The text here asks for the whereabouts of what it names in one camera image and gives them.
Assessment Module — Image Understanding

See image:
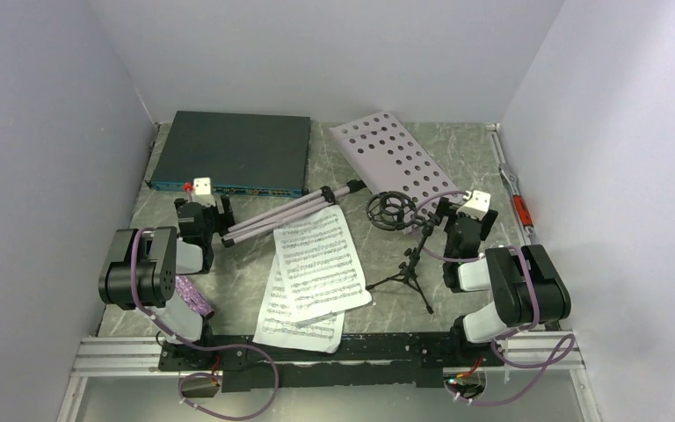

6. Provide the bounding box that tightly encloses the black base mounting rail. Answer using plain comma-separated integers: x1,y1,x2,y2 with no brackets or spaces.
158,331,503,392

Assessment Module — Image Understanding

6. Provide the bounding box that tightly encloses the purple glitter tube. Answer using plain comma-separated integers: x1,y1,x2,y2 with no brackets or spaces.
175,275,214,320

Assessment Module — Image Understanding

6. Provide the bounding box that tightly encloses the top sheet music page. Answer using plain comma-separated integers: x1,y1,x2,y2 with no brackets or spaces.
273,205,373,323

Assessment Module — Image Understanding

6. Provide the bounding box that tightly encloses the aluminium frame rail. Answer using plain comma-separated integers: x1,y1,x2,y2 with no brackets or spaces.
71,337,162,377

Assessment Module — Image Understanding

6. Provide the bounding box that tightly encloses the black microphone tripod with shockmount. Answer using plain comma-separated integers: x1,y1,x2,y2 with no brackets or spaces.
365,191,441,315

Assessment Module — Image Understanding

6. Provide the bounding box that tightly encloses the sheet music page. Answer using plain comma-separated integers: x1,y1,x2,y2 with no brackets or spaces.
273,205,373,323
253,257,345,353

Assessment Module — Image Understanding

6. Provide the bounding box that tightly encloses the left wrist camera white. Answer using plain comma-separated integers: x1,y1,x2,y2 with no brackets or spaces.
183,178,213,196

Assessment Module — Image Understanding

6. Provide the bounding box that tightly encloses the dark network switch box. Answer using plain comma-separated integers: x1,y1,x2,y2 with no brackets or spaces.
146,111,311,198

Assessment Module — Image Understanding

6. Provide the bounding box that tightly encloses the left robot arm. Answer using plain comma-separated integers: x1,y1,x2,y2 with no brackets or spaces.
98,195,235,369

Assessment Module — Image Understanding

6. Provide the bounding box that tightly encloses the bottom sheet music page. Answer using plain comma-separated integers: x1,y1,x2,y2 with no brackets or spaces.
253,257,345,353

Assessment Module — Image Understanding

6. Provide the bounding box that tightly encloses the lilac perforated music stand desk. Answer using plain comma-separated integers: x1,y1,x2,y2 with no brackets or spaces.
330,112,467,217

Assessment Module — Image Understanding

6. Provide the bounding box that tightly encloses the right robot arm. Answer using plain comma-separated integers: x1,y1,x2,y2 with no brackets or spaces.
436,198,572,365

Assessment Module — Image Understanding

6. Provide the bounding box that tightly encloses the red handled wrench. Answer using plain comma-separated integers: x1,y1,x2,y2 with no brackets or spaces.
498,163,535,237

